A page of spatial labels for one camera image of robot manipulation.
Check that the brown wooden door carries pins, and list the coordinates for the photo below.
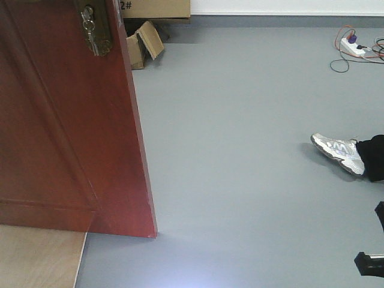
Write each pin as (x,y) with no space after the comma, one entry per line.
(72,152)

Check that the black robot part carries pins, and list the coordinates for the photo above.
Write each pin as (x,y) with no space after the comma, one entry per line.
(379,210)
(369,264)

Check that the purple plug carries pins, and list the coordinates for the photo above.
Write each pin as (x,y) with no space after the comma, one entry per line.
(352,38)

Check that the black robot part lower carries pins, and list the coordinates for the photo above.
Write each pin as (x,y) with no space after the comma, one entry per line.
(369,264)

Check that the closed cardboard box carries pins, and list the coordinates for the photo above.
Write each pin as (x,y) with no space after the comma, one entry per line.
(155,9)

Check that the white power strip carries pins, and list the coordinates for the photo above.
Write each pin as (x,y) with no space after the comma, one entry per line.
(351,49)

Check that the black robot part upper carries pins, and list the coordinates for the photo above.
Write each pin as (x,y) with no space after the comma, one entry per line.
(379,210)

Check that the keys in lock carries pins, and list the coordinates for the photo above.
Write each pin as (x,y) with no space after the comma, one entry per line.
(89,26)

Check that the large open cardboard box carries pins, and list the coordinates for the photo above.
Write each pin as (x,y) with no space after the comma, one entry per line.
(143,42)

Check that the white gray sneaker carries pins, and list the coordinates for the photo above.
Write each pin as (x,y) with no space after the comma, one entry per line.
(343,151)

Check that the plywood platform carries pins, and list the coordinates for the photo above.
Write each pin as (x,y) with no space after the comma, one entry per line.
(32,257)

